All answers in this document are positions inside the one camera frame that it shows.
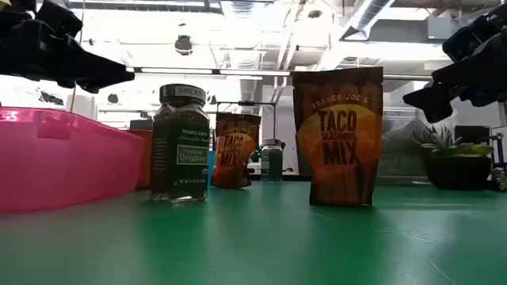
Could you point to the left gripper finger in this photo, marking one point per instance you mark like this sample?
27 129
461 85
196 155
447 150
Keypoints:
91 69
85 90

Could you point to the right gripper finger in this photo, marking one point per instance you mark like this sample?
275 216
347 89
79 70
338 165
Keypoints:
433 103
483 79

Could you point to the taco seasoning mix pouch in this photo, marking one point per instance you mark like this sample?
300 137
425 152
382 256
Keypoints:
340 138
235 154

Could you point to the green-lid oregano jar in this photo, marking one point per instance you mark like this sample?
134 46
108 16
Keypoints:
178 150
272 162

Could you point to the yellow tag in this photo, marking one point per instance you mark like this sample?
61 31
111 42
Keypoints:
4 4

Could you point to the dark background monitor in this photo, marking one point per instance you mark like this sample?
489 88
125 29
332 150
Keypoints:
471 134

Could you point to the clear plastic storage box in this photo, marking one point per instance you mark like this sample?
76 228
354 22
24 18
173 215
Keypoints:
400 150

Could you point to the potted succulent plants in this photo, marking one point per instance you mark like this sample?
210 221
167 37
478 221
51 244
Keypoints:
455 170

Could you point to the pink plastic bin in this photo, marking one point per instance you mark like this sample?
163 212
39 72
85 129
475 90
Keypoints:
59 158

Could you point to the blue clamp stand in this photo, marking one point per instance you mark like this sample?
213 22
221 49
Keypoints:
500 150

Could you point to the long ceiling light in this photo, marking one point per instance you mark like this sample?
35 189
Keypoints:
178 71

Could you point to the orange plastic bin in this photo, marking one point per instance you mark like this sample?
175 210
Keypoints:
143 158

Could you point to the round ceiling device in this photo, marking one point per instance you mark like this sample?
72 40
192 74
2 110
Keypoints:
183 44

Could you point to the blue plastic bin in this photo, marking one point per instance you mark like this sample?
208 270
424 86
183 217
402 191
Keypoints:
212 168

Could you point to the green table mat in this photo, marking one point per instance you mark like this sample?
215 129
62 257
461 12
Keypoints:
253 245

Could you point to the silver ventilation duct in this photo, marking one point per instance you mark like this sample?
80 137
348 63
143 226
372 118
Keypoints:
368 17

